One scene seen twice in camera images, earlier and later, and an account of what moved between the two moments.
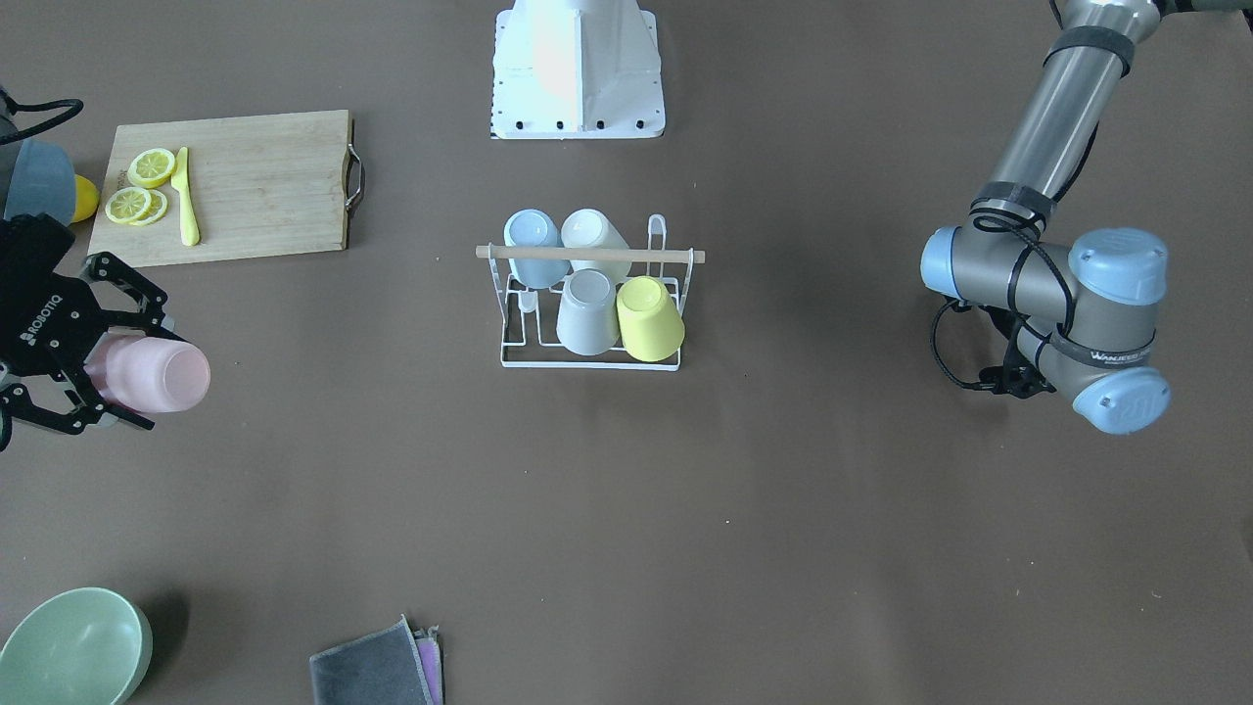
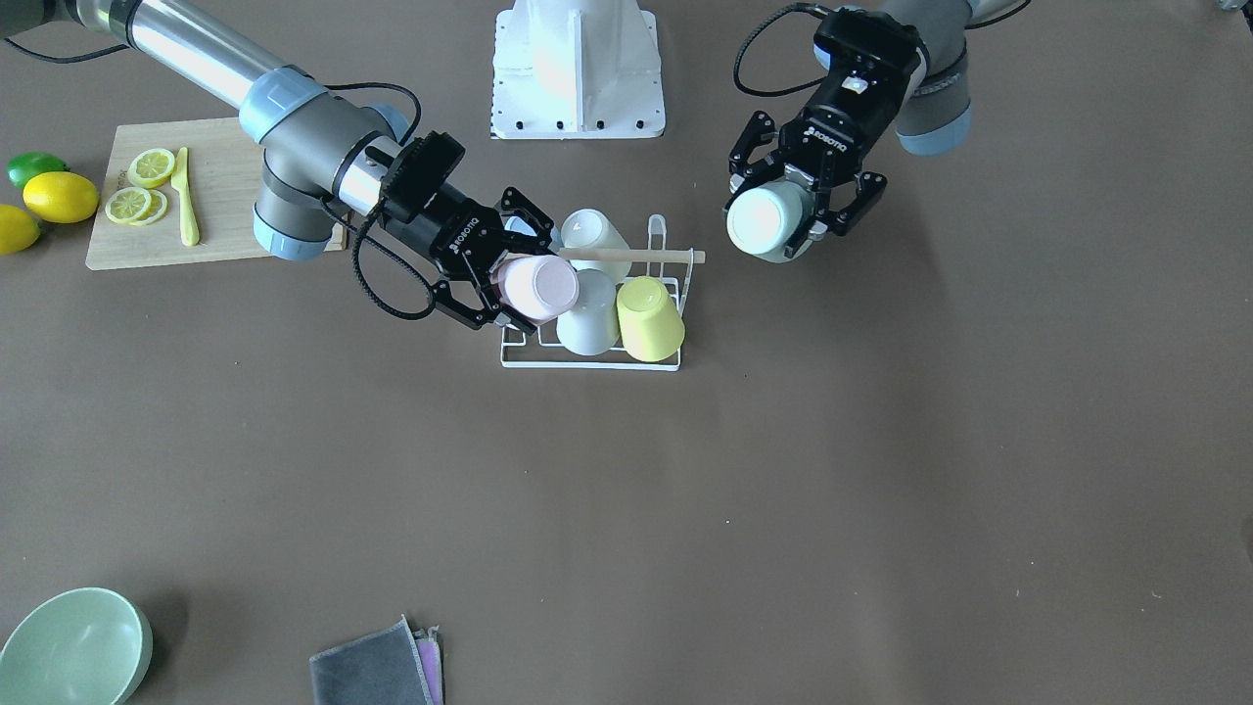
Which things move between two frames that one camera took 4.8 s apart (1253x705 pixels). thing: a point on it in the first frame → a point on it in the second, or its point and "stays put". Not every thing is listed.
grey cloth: [381, 667] stays put
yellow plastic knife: [180, 181] stays put
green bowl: [87, 646] stays put
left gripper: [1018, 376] → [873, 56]
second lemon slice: [132, 205] stays put
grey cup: [588, 321] stays put
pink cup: [149, 374] → [537, 288]
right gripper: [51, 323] → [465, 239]
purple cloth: [428, 642] stays put
